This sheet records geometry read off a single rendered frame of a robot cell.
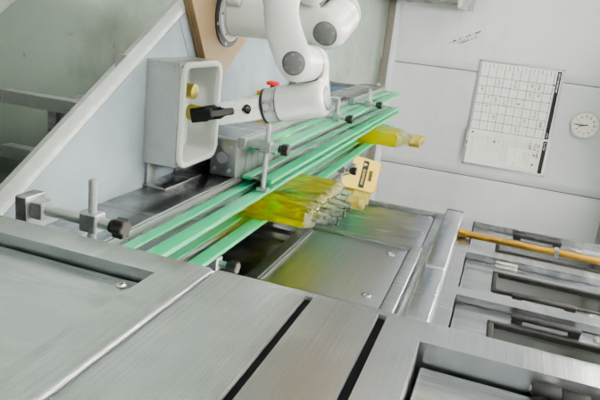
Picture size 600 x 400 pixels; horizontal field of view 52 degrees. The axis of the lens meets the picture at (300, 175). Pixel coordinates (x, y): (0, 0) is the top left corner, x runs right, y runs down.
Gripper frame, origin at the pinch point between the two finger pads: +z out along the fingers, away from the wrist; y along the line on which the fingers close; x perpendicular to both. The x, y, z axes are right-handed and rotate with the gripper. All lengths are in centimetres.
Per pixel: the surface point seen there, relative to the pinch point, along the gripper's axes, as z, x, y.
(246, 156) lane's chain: -0.7, -12.4, 17.4
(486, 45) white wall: -34, 16, 608
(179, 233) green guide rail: -4.5, -20.4, -25.0
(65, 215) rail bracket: -5, -10, -54
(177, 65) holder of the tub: -0.7, 10.6, -9.3
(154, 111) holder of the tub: 6.3, 2.1, -9.2
